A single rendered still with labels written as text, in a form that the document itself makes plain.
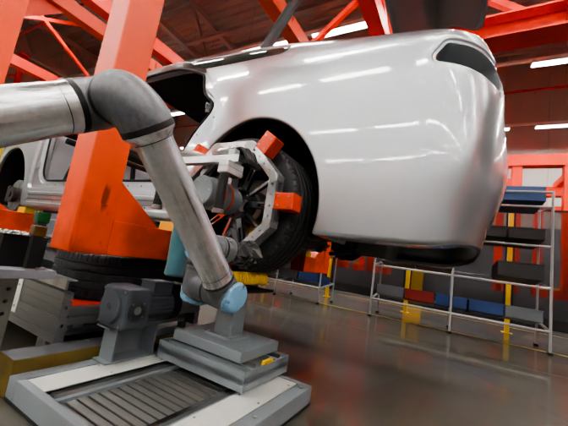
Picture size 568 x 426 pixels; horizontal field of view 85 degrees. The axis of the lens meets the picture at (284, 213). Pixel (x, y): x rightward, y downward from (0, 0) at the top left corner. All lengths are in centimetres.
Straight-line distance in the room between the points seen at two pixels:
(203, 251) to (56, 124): 41
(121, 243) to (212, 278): 84
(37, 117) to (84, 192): 79
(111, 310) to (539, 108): 1131
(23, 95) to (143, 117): 21
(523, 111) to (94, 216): 1111
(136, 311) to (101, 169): 63
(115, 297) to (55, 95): 92
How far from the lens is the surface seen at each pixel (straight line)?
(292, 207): 122
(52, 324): 174
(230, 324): 153
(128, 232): 165
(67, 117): 79
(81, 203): 153
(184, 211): 76
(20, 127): 77
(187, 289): 102
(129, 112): 71
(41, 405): 135
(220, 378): 143
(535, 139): 1123
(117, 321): 149
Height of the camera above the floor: 62
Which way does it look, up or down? 8 degrees up
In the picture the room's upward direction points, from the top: 9 degrees clockwise
